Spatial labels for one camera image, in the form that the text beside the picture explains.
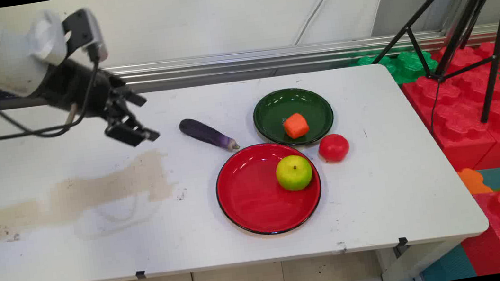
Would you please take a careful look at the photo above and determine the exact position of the orange foam piece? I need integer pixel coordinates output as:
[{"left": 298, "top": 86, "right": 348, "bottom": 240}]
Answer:
[{"left": 456, "top": 165, "right": 494, "bottom": 197}]

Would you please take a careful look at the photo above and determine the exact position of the purple toy eggplant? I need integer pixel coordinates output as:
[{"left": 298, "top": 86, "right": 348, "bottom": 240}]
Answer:
[{"left": 178, "top": 113, "right": 241, "bottom": 158}]

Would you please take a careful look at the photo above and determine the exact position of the orange toy carrot piece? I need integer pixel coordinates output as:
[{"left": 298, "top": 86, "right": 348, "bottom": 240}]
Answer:
[{"left": 281, "top": 111, "right": 311, "bottom": 141}]

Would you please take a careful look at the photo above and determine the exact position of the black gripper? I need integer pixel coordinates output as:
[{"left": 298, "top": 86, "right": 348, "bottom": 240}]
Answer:
[{"left": 31, "top": 49, "right": 161, "bottom": 159}]

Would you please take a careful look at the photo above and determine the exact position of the large red foam block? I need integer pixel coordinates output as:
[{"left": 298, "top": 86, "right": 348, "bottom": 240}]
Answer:
[{"left": 398, "top": 40, "right": 500, "bottom": 179}]

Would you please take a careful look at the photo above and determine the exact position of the silver metal wall rail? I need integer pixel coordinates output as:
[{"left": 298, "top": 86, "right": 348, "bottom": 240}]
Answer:
[{"left": 98, "top": 19, "right": 500, "bottom": 93}]

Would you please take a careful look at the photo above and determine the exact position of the green toy apple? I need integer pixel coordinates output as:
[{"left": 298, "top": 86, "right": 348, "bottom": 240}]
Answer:
[{"left": 274, "top": 153, "right": 315, "bottom": 193}]

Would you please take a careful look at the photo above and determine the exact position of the red plate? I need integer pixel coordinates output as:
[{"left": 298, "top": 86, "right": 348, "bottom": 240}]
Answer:
[{"left": 211, "top": 137, "right": 327, "bottom": 241}]

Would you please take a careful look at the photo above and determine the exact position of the dark green plate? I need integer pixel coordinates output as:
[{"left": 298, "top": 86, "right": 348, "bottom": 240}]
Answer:
[{"left": 250, "top": 83, "right": 337, "bottom": 151}]

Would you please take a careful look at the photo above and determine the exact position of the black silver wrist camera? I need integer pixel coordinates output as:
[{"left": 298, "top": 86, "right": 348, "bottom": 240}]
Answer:
[{"left": 60, "top": 6, "right": 110, "bottom": 66}]

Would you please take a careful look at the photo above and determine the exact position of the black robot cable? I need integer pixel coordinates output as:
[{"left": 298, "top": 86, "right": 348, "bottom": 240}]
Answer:
[{"left": 0, "top": 45, "right": 109, "bottom": 144}]

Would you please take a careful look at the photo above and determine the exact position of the red toy tomato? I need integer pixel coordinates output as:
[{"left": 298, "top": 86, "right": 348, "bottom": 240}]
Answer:
[{"left": 316, "top": 132, "right": 352, "bottom": 165}]

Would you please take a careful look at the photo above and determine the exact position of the white table leg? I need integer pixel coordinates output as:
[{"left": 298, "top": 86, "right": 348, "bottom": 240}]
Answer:
[{"left": 377, "top": 237, "right": 469, "bottom": 281}]

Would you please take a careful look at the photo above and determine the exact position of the black tripod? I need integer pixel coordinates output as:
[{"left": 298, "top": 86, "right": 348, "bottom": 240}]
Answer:
[{"left": 364, "top": 0, "right": 500, "bottom": 136}]

